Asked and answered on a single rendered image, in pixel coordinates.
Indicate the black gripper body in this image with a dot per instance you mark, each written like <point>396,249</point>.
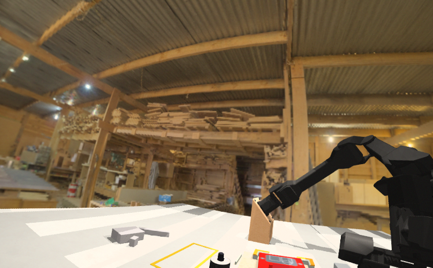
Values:
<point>354,247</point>

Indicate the black axle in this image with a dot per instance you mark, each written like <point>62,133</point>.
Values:
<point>220,256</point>

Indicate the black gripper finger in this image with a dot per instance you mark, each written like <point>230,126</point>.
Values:
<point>364,263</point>

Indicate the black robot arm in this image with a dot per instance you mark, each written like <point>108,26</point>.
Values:
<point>412,182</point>

